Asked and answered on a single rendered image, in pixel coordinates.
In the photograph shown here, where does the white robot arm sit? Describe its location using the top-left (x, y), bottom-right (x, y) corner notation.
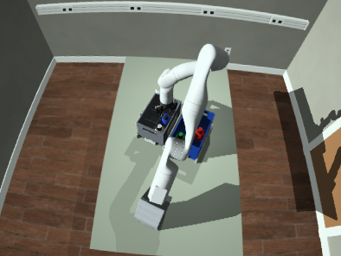
top-left (148, 44), bottom-right (229, 206)

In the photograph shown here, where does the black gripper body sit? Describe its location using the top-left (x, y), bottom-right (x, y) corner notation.
top-left (159, 101), bottom-right (174, 109)

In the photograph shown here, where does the blue divided crate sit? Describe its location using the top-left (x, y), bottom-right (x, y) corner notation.
top-left (171, 110), bottom-right (215, 158)

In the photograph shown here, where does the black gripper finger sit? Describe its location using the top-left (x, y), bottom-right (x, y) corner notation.
top-left (169, 100), bottom-right (178, 114)
top-left (155, 106), bottom-right (166, 117)

